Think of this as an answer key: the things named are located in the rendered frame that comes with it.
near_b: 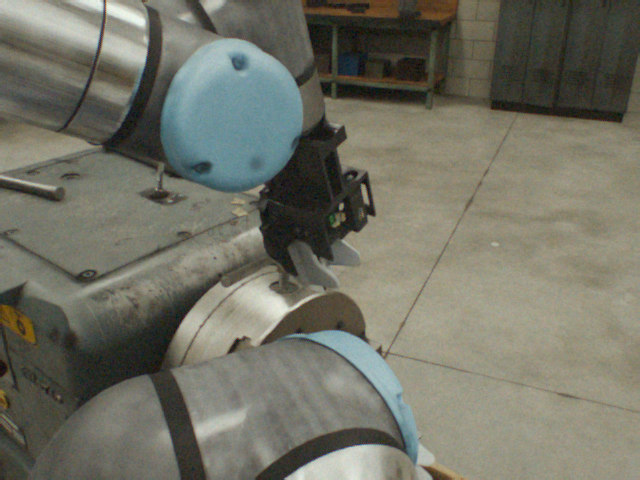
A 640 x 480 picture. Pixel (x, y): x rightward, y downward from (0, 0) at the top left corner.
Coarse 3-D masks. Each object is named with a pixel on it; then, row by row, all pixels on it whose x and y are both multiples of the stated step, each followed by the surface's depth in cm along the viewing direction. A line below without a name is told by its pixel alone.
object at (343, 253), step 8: (336, 240) 65; (336, 248) 66; (344, 248) 65; (352, 248) 64; (336, 256) 66; (344, 256) 66; (352, 256) 65; (328, 264) 68; (336, 264) 67; (344, 264) 66; (352, 264) 66
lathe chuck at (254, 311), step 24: (240, 288) 86; (264, 288) 85; (216, 312) 83; (240, 312) 82; (264, 312) 81; (288, 312) 81; (312, 312) 85; (336, 312) 89; (360, 312) 95; (216, 336) 81; (240, 336) 79; (264, 336) 78; (192, 360) 81
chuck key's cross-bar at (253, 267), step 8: (264, 256) 74; (248, 264) 67; (256, 264) 69; (264, 264) 71; (232, 272) 62; (240, 272) 63; (248, 272) 65; (256, 272) 69; (224, 280) 60; (232, 280) 60; (240, 280) 63
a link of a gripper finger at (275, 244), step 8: (264, 224) 61; (264, 232) 60; (272, 232) 61; (264, 240) 61; (272, 240) 61; (280, 240) 61; (288, 240) 62; (272, 248) 61; (280, 248) 61; (272, 256) 62; (280, 256) 62; (288, 256) 63; (280, 264) 63; (288, 264) 64; (288, 272) 65; (296, 272) 64
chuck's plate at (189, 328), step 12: (252, 276) 88; (216, 288) 86; (228, 288) 86; (204, 300) 85; (216, 300) 84; (192, 312) 84; (204, 312) 84; (180, 324) 84; (192, 324) 83; (180, 336) 83; (192, 336) 82; (168, 348) 83; (180, 348) 82; (168, 360) 83; (180, 360) 82
